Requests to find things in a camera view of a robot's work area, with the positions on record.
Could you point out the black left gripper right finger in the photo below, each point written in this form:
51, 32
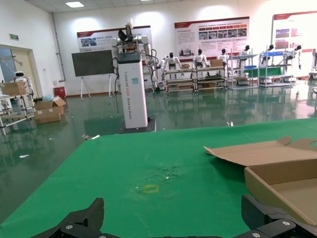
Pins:
267, 220

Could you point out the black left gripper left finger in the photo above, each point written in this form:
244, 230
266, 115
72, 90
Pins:
81, 220

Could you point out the open brown cardboard box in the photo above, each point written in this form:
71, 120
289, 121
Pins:
284, 168

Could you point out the open cardboard box with waste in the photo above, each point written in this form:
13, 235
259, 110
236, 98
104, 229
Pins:
49, 105

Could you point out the red box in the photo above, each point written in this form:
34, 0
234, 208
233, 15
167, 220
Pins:
60, 92

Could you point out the green table cloth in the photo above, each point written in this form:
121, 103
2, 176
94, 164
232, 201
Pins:
123, 161

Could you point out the silver cloth clip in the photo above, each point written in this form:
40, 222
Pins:
90, 136
230, 123

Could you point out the white paper scrap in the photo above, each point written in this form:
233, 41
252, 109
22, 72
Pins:
24, 156

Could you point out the white pipe rack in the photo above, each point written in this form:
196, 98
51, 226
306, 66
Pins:
15, 111

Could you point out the grey metal shelf rack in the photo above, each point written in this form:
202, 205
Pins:
275, 72
242, 74

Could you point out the small white service robot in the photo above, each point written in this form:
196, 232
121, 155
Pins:
19, 77

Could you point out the dark display screen on stand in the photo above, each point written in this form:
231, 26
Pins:
91, 63

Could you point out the white humanoid robot black head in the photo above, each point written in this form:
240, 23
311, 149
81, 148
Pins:
298, 50
223, 57
171, 62
200, 59
245, 53
270, 48

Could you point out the wide red white info poster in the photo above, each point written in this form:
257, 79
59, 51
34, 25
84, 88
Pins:
210, 37

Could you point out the red white photo poster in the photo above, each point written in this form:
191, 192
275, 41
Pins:
292, 29

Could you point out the green exit sign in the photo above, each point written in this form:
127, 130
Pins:
14, 37

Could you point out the rectangular ceiling light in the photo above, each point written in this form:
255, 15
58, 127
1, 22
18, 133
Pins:
73, 3

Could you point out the pipe frame workbench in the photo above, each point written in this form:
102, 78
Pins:
179, 79
210, 78

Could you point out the beige door with frame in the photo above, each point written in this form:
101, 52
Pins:
21, 64

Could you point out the grey wall pipe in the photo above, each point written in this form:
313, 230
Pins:
58, 44

